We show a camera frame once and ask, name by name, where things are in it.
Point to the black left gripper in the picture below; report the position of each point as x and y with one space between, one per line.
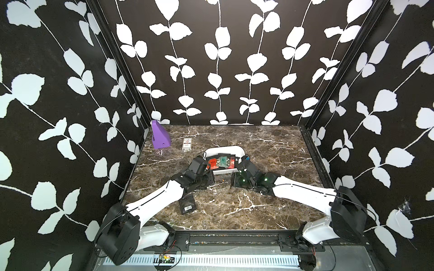
211 178

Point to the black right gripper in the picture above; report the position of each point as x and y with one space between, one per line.
234 183

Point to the red label dark tea bag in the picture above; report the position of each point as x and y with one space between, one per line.
213 164

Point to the green label floral tea bag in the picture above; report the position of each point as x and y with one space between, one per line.
224 162

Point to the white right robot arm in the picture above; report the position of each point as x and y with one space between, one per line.
344 215

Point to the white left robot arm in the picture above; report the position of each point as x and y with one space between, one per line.
123 230

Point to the white plastic storage box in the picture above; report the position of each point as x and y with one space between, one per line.
229 151

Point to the black tea bag gold print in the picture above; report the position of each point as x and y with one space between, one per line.
187 204

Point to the small white card box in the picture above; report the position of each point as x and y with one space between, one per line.
187 144

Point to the purple wedge block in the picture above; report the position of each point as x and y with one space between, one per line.
160 138

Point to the white perforated strip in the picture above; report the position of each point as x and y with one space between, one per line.
230 261

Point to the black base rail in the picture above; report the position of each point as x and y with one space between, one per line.
284 240

